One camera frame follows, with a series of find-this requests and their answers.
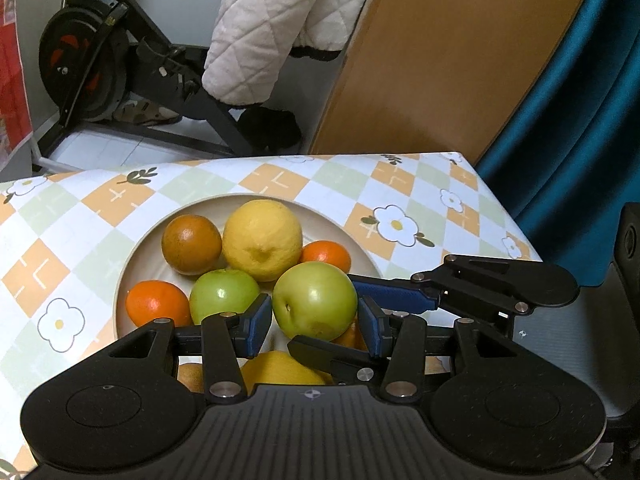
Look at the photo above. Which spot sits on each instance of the large yellow lemon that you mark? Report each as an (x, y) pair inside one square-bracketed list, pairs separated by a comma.
[(262, 238)]

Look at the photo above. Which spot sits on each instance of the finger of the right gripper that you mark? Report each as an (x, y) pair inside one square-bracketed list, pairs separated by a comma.
[(344, 365), (471, 285)]

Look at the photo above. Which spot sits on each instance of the checkered floral tablecloth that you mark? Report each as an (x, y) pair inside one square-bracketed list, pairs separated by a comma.
[(66, 238)]

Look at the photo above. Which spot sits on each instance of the yellow-green apple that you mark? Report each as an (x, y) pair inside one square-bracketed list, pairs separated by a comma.
[(314, 299)]

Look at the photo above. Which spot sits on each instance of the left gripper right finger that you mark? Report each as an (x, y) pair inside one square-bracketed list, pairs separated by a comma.
[(469, 363)]

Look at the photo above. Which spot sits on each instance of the red printed backdrop cloth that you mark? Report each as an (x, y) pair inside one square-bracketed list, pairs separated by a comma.
[(16, 126)]

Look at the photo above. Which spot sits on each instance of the white quilted blanket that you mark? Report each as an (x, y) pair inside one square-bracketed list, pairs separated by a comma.
[(253, 38)]

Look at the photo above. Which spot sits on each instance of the wooden board panel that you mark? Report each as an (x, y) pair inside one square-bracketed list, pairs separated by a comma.
[(439, 75)]

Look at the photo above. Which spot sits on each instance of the teal curtain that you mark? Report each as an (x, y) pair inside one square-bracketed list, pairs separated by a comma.
[(567, 160)]

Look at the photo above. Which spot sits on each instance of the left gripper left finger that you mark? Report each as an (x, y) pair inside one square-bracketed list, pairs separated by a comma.
[(220, 341)]

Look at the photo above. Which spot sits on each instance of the small orange tangerine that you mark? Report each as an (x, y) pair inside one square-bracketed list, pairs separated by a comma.
[(153, 299)]

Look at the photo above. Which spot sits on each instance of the green apple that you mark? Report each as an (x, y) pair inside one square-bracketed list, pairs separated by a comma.
[(222, 290)]

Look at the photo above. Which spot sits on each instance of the black exercise bike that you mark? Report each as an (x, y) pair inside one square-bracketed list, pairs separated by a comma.
[(94, 54)]

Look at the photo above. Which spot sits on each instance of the large dark orange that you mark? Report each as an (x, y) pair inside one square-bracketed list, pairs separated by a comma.
[(352, 337)]

